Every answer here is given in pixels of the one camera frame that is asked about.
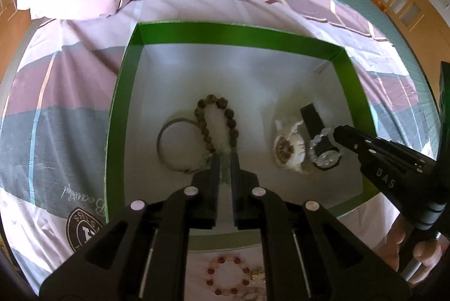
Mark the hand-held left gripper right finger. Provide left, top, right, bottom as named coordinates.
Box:
left=229, top=151, right=412, bottom=301

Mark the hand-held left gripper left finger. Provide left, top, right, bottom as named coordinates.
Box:
left=39, top=152, right=226, bottom=301

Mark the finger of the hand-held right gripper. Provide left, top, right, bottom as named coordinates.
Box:
left=337, top=124, right=437, bottom=165
left=332, top=131, right=427, bottom=172

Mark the clear bead bracelet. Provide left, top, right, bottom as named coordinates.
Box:
left=307, top=127, right=334, bottom=164

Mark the metal bangle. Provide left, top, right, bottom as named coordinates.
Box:
left=156, top=117, right=212, bottom=175

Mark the black wrist watch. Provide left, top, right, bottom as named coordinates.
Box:
left=300, top=104, right=342, bottom=171

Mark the cream bracelet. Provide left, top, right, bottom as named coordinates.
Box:
left=273, top=118, right=312, bottom=175

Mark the pink bead bracelet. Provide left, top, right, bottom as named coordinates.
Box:
left=206, top=255, right=252, bottom=296

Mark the gold clover bracelet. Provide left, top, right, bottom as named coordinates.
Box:
left=242, top=268, right=268, bottom=301

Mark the dark bead bracelet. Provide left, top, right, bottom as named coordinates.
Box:
left=194, top=95, right=240, bottom=154

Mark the green cardboard box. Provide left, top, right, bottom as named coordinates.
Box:
left=105, top=21, right=380, bottom=250

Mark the person's right hand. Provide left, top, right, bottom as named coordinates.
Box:
left=385, top=217, right=444, bottom=284

